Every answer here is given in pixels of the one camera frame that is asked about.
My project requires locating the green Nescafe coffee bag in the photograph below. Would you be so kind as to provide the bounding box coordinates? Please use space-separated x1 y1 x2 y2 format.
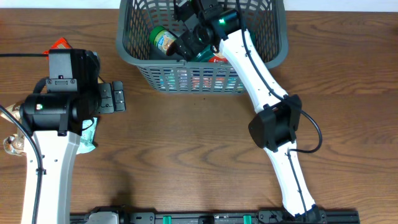
191 30 257 63

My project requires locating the red spaghetti pasta package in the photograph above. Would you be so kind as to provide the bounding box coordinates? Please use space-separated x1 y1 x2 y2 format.
43 37 72 55

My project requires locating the green lid jar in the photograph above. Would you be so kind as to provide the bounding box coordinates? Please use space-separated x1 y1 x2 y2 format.
149 26 178 56

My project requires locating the Kleenex tissue multipack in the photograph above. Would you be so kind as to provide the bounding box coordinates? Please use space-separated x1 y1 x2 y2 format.
151 69 245 94

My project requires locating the teal small packet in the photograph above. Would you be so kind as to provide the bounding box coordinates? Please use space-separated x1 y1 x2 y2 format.
77 118 98 154

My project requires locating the beige PanTree snack bag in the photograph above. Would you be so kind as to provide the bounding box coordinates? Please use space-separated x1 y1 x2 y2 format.
3 101 26 156

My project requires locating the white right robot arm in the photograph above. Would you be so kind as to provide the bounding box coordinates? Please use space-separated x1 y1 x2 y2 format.
173 1 316 223

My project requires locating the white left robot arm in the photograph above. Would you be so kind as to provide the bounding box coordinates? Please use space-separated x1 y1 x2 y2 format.
19 49 126 223

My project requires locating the grey plastic basket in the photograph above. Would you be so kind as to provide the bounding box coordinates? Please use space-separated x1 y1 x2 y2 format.
116 0 289 94

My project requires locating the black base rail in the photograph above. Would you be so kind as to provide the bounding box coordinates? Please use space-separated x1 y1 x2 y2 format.
69 207 361 224

